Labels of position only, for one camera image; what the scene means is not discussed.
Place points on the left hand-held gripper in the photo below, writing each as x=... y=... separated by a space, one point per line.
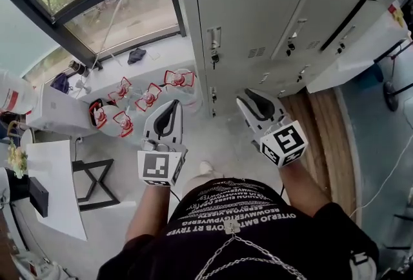
x=156 y=166

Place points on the black framed window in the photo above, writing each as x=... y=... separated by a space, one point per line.
x=64 y=35

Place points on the black tape spool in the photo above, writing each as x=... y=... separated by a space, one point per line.
x=78 y=68

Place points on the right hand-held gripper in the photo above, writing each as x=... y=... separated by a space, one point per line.
x=284 y=143

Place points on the white cloth covered table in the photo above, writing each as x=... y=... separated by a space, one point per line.
x=355 y=66

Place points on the black wheeled stand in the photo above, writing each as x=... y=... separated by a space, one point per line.
x=392 y=91

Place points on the person's left forearm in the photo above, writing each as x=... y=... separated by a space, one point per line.
x=146 y=211

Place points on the person's white shoe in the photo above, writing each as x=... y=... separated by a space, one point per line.
x=206 y=168

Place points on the key bunch in lock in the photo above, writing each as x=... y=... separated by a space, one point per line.
x=289 y=47
x=339 y=47
x=214 y=57

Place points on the person's right forearm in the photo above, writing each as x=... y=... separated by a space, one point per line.
x=303 y=188

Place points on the person's black printed shirt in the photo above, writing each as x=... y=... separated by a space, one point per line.
x=258 y=249

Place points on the black metal table frame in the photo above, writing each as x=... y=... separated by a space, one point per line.
x=96 y=182

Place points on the pale flower bunch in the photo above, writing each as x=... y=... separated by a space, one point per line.
x=16 y=157

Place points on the dark blue cloth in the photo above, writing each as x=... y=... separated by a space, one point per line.
x=136 y=56

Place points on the white rectangular table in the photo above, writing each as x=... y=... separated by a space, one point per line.
x=53 y=182

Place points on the person's leg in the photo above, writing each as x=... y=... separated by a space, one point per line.
x=197 y=183

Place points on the white cardboard box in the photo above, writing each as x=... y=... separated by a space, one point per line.
x=55 y=111

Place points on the black rectangular box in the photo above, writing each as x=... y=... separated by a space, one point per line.
x=38 y=196

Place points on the purple bag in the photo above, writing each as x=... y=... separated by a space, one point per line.
x=60 y=82

